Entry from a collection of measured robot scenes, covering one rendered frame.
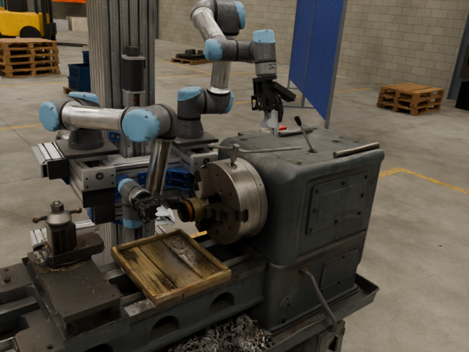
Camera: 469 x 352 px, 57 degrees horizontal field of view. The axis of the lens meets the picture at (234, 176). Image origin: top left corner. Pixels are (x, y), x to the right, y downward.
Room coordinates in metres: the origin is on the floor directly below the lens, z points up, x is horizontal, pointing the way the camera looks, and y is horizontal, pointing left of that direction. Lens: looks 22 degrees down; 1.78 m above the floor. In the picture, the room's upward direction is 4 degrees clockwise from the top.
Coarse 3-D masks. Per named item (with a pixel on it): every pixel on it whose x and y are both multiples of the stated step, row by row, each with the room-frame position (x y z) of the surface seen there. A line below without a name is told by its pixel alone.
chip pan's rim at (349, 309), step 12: (360, 276) 1.78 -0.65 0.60; (360, 288) 1.75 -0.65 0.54; (372, 288) 1.71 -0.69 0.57; (336, 300) 1.63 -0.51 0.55; (360, 300) 1.59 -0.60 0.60; (372, 300) 1.68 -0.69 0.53; (336, 312) 1.49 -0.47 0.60; (348, 312) 1.57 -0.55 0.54; (312, 324) 1.41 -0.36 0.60; (324, 324) 1.47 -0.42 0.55; (300, 336) 1.38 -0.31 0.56; (276, 348) 1.29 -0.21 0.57; (288, 348) 1.34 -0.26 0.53
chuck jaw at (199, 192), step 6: (204, 168) 1.52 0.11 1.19; (198, 174) 1.48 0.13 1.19; (204, 174) 1.49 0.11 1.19; (198, 180) 1.48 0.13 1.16; (204, 180) 1.47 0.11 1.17; (210, 180) 1.48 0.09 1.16; (198, 186) 1.44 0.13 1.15; (204, 186) 1.46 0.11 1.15; (210, 186) 1.47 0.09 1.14; (198, 192) 1.43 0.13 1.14; (204, 192) 1.44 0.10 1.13; (210, 192) 1.45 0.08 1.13
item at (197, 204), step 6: (192, 198) 1.40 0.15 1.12; (198, 198) 1.40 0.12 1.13; (180, 204) 1.38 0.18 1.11; (186, 204) 1.36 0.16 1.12; (192, 204) 1.37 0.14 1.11; (198, 204) 1.38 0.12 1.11; (204, 204) 1.40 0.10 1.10; (180, 210) 1.39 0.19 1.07; (186, 210) 1.35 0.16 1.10; (192, 210) 1.36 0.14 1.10; (198, 210) 1.36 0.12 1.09; (180, 216) 1.38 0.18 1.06; (186, 216) 1.34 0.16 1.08; (192, 216) 1.35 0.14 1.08; (198, 216) 1.36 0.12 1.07
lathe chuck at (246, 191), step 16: (224, 160) 1.52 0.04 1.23; (224, 176) 1.42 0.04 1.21; (240, 176) 1.42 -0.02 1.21; (224, 192) 1.42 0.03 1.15; (240, 192) 1.37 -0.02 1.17; (256, 192) 1.40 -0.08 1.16; (240, 208) 1.34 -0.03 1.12; (256, 208) 1.38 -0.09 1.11; (224, 224) 1.41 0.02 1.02; (240, 224) 1.34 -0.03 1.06; (256, 224) 1.39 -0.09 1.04; (224, 240) 1.40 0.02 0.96
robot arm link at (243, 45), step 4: (240, 44) 1.60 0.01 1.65; (244, 44) 1.61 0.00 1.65; (248, 44) 1.61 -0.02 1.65; (240, 48) 1.59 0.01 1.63; (244, 48) 1.60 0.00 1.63; (248, 48) 1.59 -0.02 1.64; (240, 52) 1.59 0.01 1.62; (244, 52) 1.59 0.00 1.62; (248, 52) 1.59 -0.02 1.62; (240, 56) 1.59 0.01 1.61; (244, 56) 1.60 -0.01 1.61; (248, 56) 1.60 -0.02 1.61; (240, 60) 1.61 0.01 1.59; (244, 60) 1.61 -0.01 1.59; (248, 60) 1.61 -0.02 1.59; (252, 60) 1.61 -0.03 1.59
